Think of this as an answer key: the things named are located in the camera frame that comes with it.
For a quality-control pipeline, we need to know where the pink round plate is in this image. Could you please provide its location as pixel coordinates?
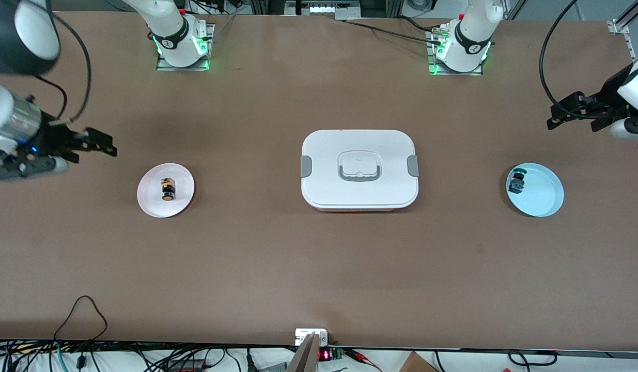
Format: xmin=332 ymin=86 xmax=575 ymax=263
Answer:
xmin=137 ymin=163 xmax=195 ymax=219

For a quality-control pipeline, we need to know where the light blue round plate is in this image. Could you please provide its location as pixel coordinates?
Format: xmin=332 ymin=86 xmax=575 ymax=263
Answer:
xmin=506 ymin=163 xmax=565 ymax=218

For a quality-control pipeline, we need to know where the white lidded lunch box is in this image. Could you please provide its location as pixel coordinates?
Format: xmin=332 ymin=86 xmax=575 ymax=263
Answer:
xmin=300 ymin=129 xmax=419 ymax=212

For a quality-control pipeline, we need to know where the small white device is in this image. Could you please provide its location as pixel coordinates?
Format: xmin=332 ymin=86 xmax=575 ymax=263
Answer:
xmin=295 ymin=329 xmax=329 ymax=346

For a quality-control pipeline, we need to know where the brown cardboard box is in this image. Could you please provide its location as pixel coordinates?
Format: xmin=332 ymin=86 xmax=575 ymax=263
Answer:
xmin=399 ymin=351 xmax=438 ymax=372

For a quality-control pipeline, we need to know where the aluminium profile bar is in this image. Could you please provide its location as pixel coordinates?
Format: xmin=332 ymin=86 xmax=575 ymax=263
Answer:
xmin=285 ymin=333 xmax=322 ymax=372

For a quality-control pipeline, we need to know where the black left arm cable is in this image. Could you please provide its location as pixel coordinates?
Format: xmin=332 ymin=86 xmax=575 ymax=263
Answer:
xmin=539 ymin=0 xmax=609 ymax=119

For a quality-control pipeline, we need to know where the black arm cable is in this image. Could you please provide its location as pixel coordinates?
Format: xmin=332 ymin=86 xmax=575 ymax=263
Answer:
xmin=539 ymin=0 xmax=609 ymax=119
xmin=35 ymin=10 xmax=92 ymax=125

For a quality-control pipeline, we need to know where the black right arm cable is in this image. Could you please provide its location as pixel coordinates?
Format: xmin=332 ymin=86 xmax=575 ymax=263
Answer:
xmin=35 ymin=10 xmax=92 ymax=125

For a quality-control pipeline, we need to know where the aluminium frame rail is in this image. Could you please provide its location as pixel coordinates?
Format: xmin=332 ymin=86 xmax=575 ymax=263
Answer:
xmin=608 ymin=0 xmax=638 ymax=57

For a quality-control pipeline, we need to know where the black looped cable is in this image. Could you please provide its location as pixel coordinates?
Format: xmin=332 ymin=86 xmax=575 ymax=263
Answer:
xmin=53 ymin=296 xmax=108 ymax=342

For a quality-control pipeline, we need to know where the grey lid handle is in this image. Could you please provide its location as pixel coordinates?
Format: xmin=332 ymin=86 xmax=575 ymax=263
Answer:
xmin=338 ymin=163 xmax=381 ymax=183

